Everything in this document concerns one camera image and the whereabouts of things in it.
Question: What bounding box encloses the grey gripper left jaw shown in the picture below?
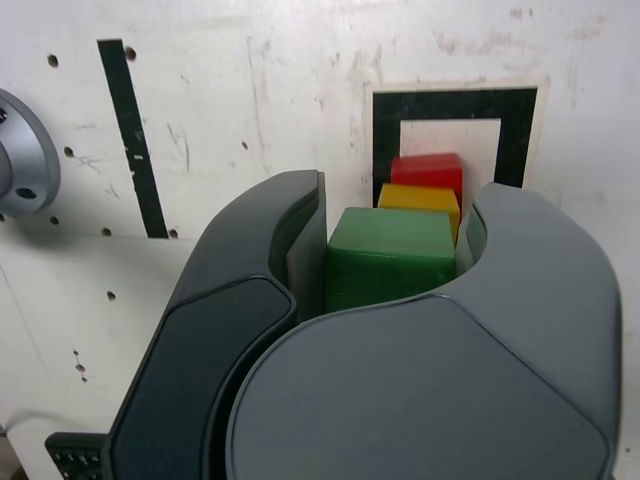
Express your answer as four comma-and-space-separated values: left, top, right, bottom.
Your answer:
102, 169, 331, 480

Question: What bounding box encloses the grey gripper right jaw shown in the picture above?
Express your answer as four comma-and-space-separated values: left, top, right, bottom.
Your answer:
223, 182, 625, 480

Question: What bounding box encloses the green cube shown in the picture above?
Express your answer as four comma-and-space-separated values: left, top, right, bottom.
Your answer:
325, 206, 457, 314

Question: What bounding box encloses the yellow cube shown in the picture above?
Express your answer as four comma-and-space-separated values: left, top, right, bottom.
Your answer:
378, 182, 461, 246

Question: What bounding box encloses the red cube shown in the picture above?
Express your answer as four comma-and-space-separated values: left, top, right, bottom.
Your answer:
390, 152, 465, 216

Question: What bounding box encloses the black tape square outline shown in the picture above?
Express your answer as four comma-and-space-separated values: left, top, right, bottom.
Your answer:
372, 87, 540, 207

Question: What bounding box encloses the black tape strip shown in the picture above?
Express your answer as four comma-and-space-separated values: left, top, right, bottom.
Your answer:
97, 38, 169, 239

